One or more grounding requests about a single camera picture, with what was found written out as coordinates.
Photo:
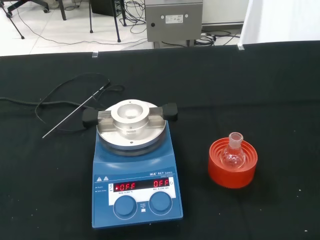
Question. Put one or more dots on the black chair base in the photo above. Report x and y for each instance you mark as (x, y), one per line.
(30, 3)

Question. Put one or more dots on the thin metal temperature probe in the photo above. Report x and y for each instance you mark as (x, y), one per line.
(75, 111)

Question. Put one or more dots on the blue-base magnetic stirrer heater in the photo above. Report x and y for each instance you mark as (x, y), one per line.
(135, 170)

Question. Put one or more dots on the grey metal cabinet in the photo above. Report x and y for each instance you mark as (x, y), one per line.
(172, 31)

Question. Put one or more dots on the clear cloth clip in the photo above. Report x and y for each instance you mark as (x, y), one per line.
(240, 46)
(95, 54)

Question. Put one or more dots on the black bench cloth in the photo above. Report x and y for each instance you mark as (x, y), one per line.
(250, 87)

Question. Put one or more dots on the white board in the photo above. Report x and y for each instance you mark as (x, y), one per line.
(280, 20)

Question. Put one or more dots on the black tripod leg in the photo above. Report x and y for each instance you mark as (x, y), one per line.
(15, 25)
(116, 27)

